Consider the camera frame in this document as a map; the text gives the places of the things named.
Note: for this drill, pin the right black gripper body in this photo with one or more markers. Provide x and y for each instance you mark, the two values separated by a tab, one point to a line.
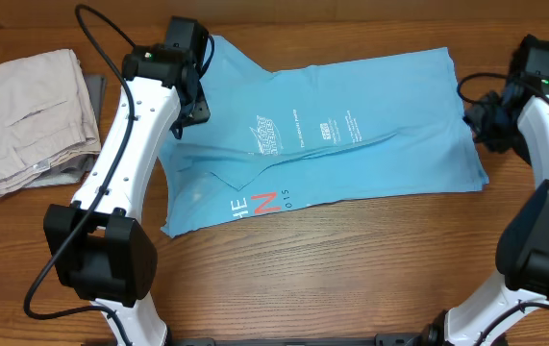
477	118

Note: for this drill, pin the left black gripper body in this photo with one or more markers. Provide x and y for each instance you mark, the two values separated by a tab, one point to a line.
195	111

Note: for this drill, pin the light blue t-shirt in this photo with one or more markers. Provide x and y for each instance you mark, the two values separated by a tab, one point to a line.
291	139

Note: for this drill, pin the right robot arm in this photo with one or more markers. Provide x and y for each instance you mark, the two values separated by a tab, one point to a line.
520	283

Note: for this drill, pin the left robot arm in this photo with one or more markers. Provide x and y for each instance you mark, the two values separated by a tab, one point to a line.
97	244

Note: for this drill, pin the black garment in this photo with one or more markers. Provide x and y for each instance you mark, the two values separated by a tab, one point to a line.
530	64

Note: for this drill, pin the folded beige trousers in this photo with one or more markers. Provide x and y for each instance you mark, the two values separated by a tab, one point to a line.
46	117

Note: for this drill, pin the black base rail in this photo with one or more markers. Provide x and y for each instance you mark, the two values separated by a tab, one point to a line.
293	341

